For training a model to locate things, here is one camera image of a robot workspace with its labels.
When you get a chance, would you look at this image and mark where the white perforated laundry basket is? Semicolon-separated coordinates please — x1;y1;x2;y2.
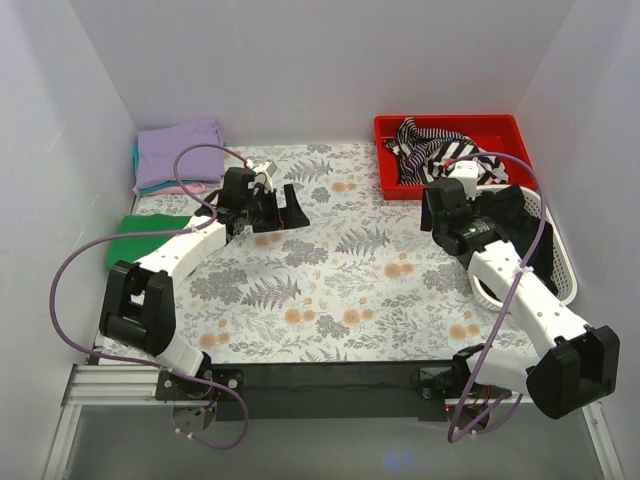
468;186;578;311

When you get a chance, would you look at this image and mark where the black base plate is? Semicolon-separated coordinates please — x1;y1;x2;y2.
154;361;511;425

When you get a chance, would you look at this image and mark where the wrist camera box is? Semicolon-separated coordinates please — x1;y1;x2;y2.
446;160;479;200
246;160;278;192

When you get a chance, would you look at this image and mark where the folded lilac t shirt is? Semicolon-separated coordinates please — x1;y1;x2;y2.
137;118;224;187

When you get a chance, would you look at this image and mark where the folded green t shirt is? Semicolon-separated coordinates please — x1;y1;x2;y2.
106;214;190;270

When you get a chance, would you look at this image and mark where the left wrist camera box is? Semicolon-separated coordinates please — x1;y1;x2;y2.
246;160;278;192

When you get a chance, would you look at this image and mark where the folded teal t shirt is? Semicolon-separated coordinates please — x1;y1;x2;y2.
132;143;150;195

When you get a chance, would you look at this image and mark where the black garment in basket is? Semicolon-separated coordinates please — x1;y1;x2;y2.
474;185;558;294

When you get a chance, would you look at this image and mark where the black white striped shirt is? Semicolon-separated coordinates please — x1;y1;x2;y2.
383;117;485;186

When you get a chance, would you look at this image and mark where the floral table cloth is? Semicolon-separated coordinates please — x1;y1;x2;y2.
98;142;551;365

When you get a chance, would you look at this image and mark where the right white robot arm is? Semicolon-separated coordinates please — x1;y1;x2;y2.
421;179;620;419

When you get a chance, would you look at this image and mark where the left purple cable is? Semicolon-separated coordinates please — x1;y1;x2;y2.
48;143;251;451

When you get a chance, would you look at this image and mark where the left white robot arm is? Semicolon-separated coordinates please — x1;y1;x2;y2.
99;167;310;400

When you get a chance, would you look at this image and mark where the aluminium frame rail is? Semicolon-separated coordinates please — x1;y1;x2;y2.
43;365;625;479

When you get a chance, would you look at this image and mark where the red plastic tray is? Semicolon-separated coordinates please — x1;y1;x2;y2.
374;114;531;200

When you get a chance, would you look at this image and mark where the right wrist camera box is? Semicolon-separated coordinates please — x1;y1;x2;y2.
446;160;479;200

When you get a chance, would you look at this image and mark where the folded pink t shirt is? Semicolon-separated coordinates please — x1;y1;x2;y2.
133;182;208;196

